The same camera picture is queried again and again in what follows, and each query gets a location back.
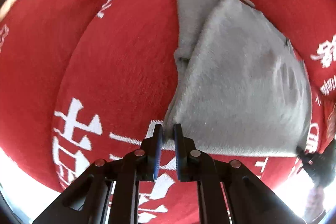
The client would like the grey knit sweater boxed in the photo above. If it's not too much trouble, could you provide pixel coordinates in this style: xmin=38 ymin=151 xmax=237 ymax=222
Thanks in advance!
xmin=163 ymin=0 xmax=312 ymax=157

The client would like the person right hand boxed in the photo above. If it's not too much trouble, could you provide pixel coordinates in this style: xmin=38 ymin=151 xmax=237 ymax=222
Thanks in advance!
xmin=302 ymin=185 xmax=326 ymax=223

